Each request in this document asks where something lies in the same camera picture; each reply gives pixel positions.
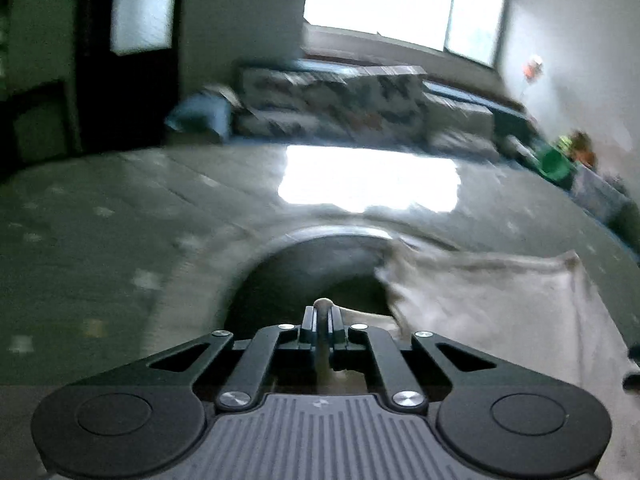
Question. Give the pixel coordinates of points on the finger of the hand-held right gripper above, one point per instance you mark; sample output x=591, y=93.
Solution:
x=632, y=379

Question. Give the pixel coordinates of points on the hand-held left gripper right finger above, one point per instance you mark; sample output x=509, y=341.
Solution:
x=337, y=332

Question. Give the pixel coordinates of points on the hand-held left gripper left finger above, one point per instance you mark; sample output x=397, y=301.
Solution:
x=307, y=330

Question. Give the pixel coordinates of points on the cream garment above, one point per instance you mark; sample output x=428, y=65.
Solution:
x=500, y=310

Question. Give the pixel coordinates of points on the round black induction cooker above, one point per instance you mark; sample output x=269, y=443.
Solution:
x=300, y=275

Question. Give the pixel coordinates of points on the clear plastic box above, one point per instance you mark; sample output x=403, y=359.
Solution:
x=597, y=192

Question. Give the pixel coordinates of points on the long butterfly print cushion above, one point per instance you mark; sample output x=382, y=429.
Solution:
x=295, y=87
x=290, y=122

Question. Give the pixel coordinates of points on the green plastic basin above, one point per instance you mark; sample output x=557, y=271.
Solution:
x=554, y=165

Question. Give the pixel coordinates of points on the white cushion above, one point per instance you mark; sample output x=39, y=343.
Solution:
x=460, y=132

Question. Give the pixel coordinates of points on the yellow orange plush toy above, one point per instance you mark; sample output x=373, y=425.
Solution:
x=580, y=147

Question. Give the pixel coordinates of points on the blue towel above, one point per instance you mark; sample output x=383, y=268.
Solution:
x=200, y=117

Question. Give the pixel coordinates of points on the beige cloth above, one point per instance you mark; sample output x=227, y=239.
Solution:
x=222, y=96

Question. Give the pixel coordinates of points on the dark green sofa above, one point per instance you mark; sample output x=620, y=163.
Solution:
x=510, y=115

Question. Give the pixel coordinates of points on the dark door with frosted glass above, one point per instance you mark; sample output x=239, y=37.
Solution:
x=95, y=85

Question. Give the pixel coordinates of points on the colourful pinwheel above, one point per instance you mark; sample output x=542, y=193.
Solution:
x=532, y=70

